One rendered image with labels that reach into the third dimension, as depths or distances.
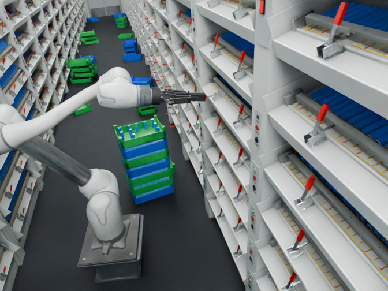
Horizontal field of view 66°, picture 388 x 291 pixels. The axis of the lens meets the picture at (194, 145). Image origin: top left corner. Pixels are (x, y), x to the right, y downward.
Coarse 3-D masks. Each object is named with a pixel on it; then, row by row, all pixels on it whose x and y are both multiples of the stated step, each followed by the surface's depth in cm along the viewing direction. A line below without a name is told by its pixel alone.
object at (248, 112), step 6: (216, 78) 143; (222, 84) 136; (222, 90) 136; (228, 90) 129; (228, 96) 128; (234, 96) 123; (234, 102) 124; (240, 102) 118; (246, 108) 114; (246, 114) 113
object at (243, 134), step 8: (216, 72) 145; (200, 80) 146; (208, 80) 147; (208, 88) 143; (216, 104) 130; (224, 104) 127; (232, 104) 124; (224, 112) 122; (232, 112) 120; (224, 120) 123; (232, 120) 116; (248, 120) 111; (232, 128) 112; (240, 128) 110; (248, 128) 108; (240, 136) 106; (248, 136) 104; (248, 144) 96; (248, 152) 103
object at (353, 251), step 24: (288, 144) 87; (264, 168) 90; (288, 168) 86; (312, 168) 80; (288, 192) 80; (312, 192) 77; (336, 192) 73; (312, 216) 72; (336, 216) 70; (360, 216) 66; (336, 240) 65; (360, 240) 63; (384, 240) 60; (336, 264) 62; (360, 264) 60; (384, 264) 58; (360, 288) 57; (384, 288) 55
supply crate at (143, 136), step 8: (152, 128) 207; (160, 128) 206; (120, 136) 201; (128, 136) 200; (136, 136) 199; (144, 136) 190; (152, 136) 192; (160, 136) 194; (120, 144) 186; (128, 144) 188; (136, 144) 190
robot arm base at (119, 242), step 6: (126, 222) 166; (126, 228) 163; (120, 234) 156; (126, 234) 161; (96, 240) 158; (114, 240) 154; (120, 240) 157; (96, 246) 155; (102, 246) 155; (108, 246) 153; (114, 246) 155; (120, 246) 155; (108, 252) 152
